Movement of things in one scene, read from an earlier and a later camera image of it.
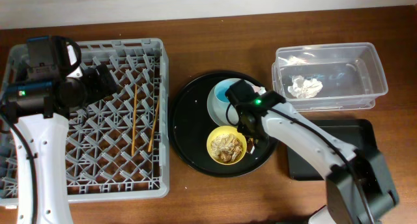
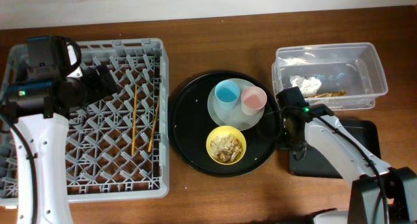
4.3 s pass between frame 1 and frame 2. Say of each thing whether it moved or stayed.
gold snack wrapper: moved
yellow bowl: stayed
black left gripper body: stayed
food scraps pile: stayed
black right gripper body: moved
